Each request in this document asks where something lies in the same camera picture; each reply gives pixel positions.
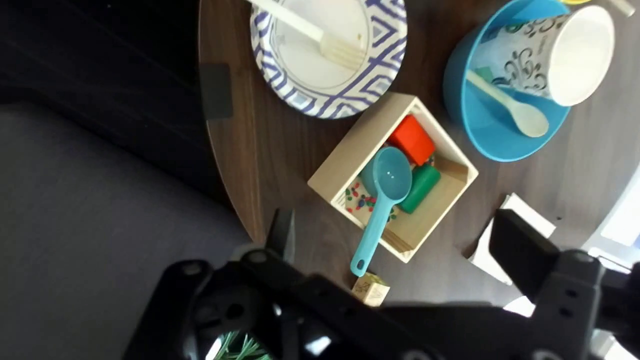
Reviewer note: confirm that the wooden box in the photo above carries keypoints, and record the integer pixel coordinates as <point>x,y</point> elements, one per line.
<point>350,155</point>

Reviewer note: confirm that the green plant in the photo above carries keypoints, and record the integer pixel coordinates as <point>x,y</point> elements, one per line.
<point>240,350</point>

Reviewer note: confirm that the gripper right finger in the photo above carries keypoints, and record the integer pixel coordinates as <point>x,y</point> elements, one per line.
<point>567,285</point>

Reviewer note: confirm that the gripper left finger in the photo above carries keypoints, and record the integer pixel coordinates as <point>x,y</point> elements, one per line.
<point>310,292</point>

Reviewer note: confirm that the white patterned paper cup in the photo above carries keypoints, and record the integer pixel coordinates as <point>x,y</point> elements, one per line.
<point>575,55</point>

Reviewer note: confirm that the cream plastic spoon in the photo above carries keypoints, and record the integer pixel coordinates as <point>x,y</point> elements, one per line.
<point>525,117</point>

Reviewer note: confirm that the blue bowl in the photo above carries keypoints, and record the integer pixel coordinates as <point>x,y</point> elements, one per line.
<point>492,130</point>

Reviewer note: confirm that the yellow bowl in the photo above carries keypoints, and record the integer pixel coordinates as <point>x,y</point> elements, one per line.
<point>575,1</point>

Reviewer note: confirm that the blue spoon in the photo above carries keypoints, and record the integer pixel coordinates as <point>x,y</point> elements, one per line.
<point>392,175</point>

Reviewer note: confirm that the blue patterned paper plate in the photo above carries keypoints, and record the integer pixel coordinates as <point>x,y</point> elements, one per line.
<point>380,60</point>

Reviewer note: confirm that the block with coloured dots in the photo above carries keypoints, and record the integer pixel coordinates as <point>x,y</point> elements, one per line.
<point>357,200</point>

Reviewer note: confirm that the white plastic fork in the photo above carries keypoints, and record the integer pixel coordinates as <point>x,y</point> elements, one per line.
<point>335,47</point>

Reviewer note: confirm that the green block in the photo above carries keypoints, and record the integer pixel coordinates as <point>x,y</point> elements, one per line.
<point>420,187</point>

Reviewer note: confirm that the small wooden cube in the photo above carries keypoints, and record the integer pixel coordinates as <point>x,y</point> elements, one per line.
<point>371,290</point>

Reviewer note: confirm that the white paper box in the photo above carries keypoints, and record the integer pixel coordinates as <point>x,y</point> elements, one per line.
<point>485,255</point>

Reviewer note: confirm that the orange block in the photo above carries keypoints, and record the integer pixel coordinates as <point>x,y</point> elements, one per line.
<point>411,140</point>

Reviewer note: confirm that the black square pad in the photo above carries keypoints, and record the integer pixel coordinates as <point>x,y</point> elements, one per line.
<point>216,92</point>

